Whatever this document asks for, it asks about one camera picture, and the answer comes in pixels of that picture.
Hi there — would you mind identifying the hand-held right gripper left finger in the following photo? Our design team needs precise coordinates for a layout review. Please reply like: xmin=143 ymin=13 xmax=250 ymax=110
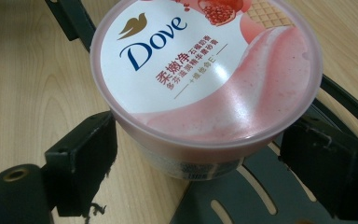
xmin=45 ymin=110 xmax=119 ymax=217

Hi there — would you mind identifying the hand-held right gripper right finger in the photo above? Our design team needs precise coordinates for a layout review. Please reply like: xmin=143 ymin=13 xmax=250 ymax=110
xmin=279 ymin=121 xmax=358 ymax=221

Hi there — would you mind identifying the black slotted corner rack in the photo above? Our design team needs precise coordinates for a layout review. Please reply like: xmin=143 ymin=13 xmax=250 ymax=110
xmin=45 ymin=0 xmax=358 ymax=224

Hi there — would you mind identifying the round pink cream tub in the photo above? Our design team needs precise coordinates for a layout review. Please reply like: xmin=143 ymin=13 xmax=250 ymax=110
xmin=89 ymin=0 xmax=324 ymax=182

